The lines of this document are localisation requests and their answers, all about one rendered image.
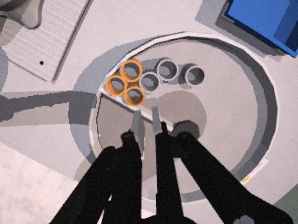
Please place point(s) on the blue shallow tray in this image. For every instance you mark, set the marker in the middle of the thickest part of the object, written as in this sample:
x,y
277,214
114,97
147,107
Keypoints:
x,y
279,18

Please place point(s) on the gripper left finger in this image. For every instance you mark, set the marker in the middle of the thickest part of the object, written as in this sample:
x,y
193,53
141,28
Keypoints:
x,y
89,198

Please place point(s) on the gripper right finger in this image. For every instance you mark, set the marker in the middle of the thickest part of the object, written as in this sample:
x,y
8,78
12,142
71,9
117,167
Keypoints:
x,y
233,203

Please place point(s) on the bronze bushing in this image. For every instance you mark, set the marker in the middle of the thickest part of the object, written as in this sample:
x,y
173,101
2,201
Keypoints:
x,y
132,101
111,89
125,76

